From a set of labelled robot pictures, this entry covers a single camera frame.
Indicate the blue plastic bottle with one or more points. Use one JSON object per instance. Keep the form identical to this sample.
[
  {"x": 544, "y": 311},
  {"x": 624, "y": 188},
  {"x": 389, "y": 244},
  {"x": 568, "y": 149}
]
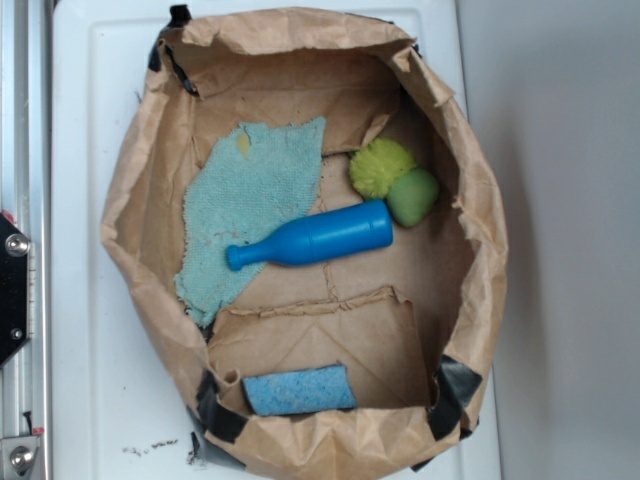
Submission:
[{"x": 321, "y": 237}]

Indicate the brown paper bag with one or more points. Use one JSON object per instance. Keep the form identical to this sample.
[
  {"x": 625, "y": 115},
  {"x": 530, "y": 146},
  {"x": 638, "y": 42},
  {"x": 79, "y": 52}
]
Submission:
[{"x": 415, "y": 324}]

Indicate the yellow-green fuzzy pom ball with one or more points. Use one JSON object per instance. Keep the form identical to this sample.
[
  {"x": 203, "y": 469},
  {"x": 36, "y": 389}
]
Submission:
[{"x": 375, "y": 168}]

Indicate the light blue terry cloth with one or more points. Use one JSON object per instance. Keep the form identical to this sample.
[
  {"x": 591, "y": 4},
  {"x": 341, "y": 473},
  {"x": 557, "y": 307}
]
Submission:
[{"x": 256, "y": 179}]

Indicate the green foam ball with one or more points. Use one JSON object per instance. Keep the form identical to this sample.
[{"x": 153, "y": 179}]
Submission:
[{"x": 412, "y": 197}]

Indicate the blue sponge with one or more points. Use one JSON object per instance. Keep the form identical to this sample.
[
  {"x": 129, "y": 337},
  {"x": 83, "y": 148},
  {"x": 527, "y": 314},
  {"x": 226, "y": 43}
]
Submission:
[{"x": 300, "y": 392}]

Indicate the white plastic tray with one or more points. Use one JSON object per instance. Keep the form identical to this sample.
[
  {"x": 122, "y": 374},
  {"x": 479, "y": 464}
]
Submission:
[{"x": 117, "y": 413}]

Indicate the black metal bracket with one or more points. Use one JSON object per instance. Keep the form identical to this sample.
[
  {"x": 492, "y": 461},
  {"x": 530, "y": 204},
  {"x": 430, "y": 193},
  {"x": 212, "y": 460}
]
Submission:
[{"x": 14, "y": 289}]

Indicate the aluminium frame rail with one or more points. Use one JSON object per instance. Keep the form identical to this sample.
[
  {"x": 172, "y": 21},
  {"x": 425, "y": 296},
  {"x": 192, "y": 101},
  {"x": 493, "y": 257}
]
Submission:
[{"x": 26, "y": 399}]

